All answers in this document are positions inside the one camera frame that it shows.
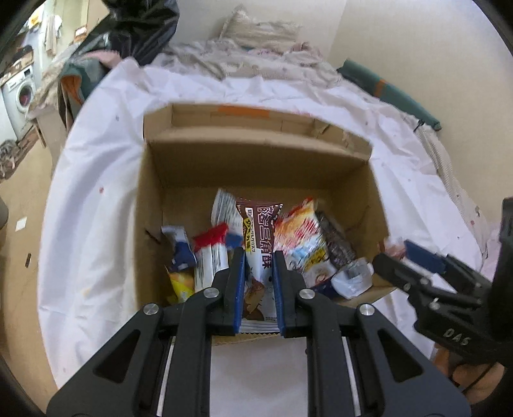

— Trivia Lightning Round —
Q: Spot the beige knitted blanket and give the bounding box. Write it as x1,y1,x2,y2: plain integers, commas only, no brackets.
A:
154,4,345,87

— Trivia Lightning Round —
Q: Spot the cardboard box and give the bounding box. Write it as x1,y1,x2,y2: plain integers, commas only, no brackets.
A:
134,102,391,347

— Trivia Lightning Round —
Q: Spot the patterned floor rug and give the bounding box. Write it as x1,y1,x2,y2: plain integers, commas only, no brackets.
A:
0,138,19,181

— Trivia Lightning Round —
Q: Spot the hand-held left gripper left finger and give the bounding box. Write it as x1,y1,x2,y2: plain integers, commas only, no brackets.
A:
46,246,246,417

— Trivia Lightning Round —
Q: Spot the large white yellow snack bag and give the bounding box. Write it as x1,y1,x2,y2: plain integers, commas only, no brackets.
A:
274,196,337,287

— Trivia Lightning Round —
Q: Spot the green orange cloth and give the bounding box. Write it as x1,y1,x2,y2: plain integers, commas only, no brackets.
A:
58,56,121,125

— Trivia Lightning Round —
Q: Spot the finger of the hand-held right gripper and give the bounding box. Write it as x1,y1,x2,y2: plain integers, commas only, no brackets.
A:
372,252,439,309
404,239,493,297

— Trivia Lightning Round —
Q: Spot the white printed bedsheet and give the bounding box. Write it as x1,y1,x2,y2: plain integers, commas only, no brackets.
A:
38,58,484,417

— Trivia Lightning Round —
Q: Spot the white washing machine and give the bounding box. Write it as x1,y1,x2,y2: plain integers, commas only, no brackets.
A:
0,66,38,139

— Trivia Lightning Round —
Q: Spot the black garbage bag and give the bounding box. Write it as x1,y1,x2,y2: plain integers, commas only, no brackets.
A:
102,0,181,67

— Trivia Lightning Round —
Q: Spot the red white stick packet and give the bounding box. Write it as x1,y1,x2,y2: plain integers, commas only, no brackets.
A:
192,224,231,295

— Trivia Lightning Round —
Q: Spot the blue white snack packet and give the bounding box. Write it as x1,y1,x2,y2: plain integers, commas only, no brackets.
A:
161,225,198,271

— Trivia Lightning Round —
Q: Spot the green mat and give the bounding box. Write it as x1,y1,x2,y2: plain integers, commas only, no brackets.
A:
337,59,443,133

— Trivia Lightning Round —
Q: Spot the yellow chip packet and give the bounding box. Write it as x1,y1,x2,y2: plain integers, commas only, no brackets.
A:
164,265,197,305

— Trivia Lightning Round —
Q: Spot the white grey snack packet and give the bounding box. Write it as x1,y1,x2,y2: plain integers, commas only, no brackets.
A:
210,188,243,237

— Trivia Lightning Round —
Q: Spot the dark speckled snack packet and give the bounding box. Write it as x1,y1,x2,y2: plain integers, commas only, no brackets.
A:
318,210,357,269

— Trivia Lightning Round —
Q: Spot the brown white snack packet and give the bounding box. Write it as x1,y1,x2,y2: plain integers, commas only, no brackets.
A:
234,198,285,333

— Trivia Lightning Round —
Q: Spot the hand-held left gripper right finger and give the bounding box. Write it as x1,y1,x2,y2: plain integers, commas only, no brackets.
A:
273,251,471,417

